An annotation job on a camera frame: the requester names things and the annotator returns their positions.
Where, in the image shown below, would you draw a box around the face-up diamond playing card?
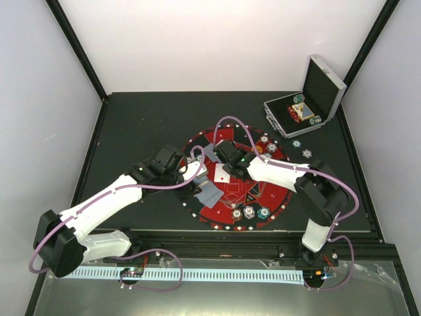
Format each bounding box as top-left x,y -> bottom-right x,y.
214,163 -> 230,184

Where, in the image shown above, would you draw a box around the blue playing card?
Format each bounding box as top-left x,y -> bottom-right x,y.
195,182 -> 224,209
204,144 -> 216,161

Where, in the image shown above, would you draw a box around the black triangular marker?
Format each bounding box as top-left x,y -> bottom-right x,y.
243,192 -> 258,205

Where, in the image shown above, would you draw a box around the grey white chip stack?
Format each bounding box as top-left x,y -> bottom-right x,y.
302,149 -> 312,159

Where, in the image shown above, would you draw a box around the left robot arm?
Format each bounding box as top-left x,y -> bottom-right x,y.
28,145 -> 207,277

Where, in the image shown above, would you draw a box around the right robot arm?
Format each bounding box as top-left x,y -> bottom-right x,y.
222,152 -> 349,265

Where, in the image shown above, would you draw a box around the round red black poker mat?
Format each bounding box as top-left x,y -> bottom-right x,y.
182,123 -> 293,232

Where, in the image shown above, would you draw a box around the red dice in case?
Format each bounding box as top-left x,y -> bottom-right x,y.
287,107 -> 302,123

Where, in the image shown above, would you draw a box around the aluminium poker case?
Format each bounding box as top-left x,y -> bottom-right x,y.
263,54 -> 347,139

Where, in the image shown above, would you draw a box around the pyramid card box in case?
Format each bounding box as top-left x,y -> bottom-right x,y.
292,102 -> 314,120

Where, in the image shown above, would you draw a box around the green chip stack case front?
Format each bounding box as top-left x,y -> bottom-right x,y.
309,115 -> 322,126

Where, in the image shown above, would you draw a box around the green chip stack in case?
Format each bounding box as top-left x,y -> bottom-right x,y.
293,93 -> 305,104

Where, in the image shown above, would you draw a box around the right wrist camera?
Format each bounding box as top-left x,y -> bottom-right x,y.
213,140 -> 237,163

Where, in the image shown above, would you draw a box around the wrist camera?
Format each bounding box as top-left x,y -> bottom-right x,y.
213,140 -> 237,163
179,161 -> 208,182

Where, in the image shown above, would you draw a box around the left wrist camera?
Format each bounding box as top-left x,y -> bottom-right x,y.
179,161 -> 208,182

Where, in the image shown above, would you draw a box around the white slotted cable duct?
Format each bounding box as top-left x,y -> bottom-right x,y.
66,266 -> 304,285

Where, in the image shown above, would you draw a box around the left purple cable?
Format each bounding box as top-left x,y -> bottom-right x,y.
28,145 -> 207,292

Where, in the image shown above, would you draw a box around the purple cable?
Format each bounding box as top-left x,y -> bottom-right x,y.
212,115 -> 361,292
28,145 -> 207,292

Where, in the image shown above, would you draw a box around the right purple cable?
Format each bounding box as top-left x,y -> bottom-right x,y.
212,115 -> 361,292

